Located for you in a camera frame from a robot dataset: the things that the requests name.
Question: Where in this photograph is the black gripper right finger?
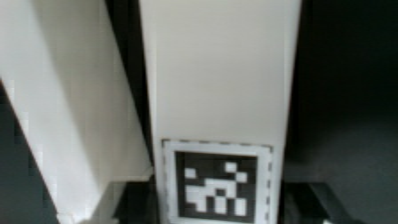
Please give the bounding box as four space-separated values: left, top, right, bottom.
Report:
279 182 355 224

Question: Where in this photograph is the white desk leg front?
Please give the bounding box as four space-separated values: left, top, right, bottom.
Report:
140 0 302 224

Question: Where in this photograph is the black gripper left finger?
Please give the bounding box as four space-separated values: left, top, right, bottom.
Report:
113 182 158 224

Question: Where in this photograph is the white desk top tray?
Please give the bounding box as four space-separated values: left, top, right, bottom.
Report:
0 0 153 224

